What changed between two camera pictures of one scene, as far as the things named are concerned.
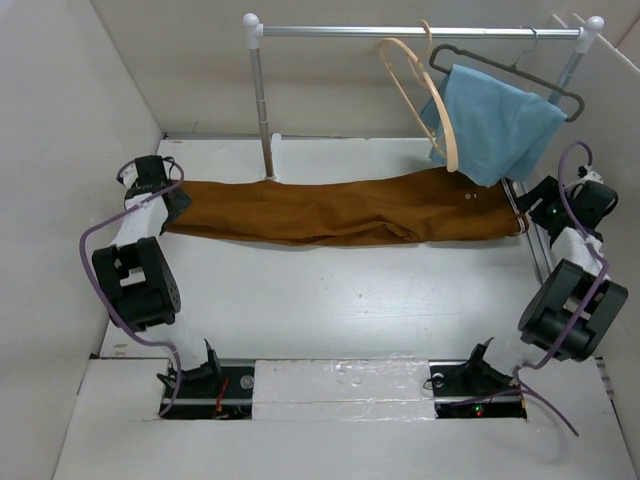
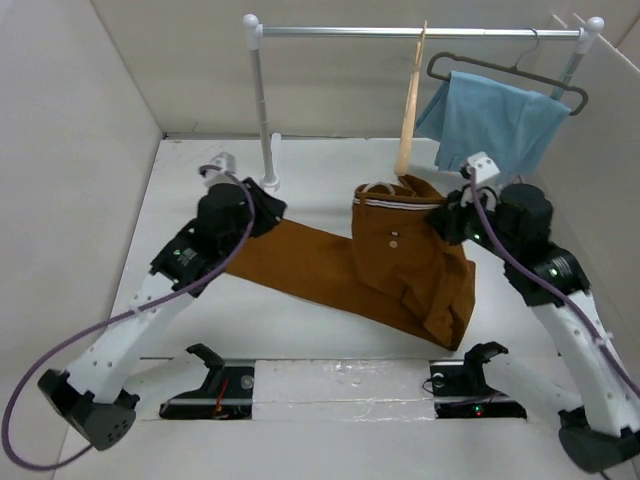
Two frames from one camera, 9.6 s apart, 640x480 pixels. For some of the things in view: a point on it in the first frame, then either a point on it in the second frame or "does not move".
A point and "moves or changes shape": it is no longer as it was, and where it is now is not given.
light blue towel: (499, 127) does not move
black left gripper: (182, 203) → (269, 209)
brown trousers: (373, 209) moves or changes shape
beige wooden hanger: (451, 154) → (405, 134)
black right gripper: (548, 191) → (445, 218)
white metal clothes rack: (254, 34) does not move
